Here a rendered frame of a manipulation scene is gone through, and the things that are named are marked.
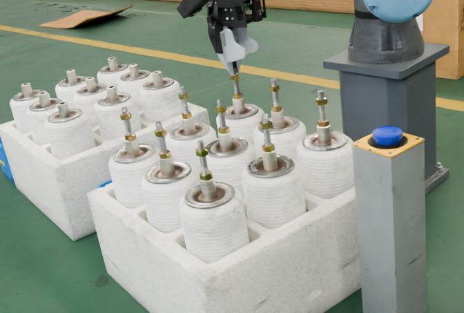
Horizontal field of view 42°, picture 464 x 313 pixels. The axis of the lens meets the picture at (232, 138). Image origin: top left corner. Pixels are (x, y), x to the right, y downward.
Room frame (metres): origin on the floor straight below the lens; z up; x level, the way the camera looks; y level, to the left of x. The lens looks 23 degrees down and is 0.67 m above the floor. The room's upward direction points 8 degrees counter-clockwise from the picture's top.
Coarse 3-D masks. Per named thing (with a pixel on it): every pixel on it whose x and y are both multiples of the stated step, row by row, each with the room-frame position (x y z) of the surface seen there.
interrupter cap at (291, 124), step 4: (284, 116) 1.06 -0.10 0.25; (288, 116) 1.05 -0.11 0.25; (284, 120) 1.04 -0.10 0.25; (288, 120) 1.04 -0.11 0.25; (292, 120) 1.03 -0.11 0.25; (296, 120) 1.03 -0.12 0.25; (272, 124) 1.04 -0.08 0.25; (284, 124) 1.03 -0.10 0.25; (288, 124) 1.02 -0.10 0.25; (292, 124) 1.01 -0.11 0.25; (296, 124) 1.01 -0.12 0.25; (272, 128) 1.02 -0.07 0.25; (280, 128) 1.01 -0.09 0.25; (284, 128) 1.01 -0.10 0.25; (288, 128) 1.00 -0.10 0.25; (292, 128) 1.00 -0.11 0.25; (296, 128) 1.00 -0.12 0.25; (272, 132) 0.99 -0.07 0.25; (276, 132) 0.99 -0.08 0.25; (280, 132) 0.99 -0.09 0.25; (284, 132) 0.99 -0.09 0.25
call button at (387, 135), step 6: (384, 126) 0.77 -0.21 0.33; (390, 126) 0.77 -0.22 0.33; (396, 126) 0.77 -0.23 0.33; (372, 132) 0.77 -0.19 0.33; (378, 132) 0.76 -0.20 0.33; (384, 132) 0.76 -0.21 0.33; (390, 132) 0.75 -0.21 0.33; (396, 132) 0.75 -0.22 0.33; (402, 132) 0.75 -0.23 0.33; (378, 138) 0.75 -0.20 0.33; (384, 138) 0.74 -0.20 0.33; (390, 138) 0.74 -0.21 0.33; (396, 138) 0.74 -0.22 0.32; (384, 144) 0.75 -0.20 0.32; (390, 144) 0.74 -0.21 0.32
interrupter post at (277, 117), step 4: (272, 112) 1.02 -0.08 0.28; (276, 112) 1.02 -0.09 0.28; (280, 112) 1.02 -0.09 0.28; (272, 116) 1.02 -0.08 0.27; (276, 116) 1.02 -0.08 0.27; (280, 116) 1.02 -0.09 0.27; (272, 120) 1.02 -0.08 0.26; (276, 120) 1.02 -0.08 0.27; (280, 120) 1.02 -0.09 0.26; (276, 124) 1.02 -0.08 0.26; (280, 124) 1.02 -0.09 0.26; (276, 128) 1.02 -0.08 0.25
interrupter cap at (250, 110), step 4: (244, 104) 1.16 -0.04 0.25; (248, 104) 1.15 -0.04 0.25; (252, 104) 1.15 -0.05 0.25; (228, 108) 1.15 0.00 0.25; (232, 108) 1.14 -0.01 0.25; (248, 108) 1.13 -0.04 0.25; (252, 108) 1.12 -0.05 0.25; (256, 108) 1.12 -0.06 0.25; (224, 112) 1.13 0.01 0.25; (228, 112) 1.13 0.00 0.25; (232, 112) 1.13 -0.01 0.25; (248, 112) 1.11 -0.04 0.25; (252, 112) 1.11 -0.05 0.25; (256, 112) 1.10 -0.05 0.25; (228, 116) 1.10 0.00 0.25; (232, 116) 1.10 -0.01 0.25; (236, 116) 1.10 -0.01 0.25; (240, 116) 1.10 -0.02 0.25; (244, 116) 1.09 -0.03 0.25; (248, 116) 1.09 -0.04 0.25
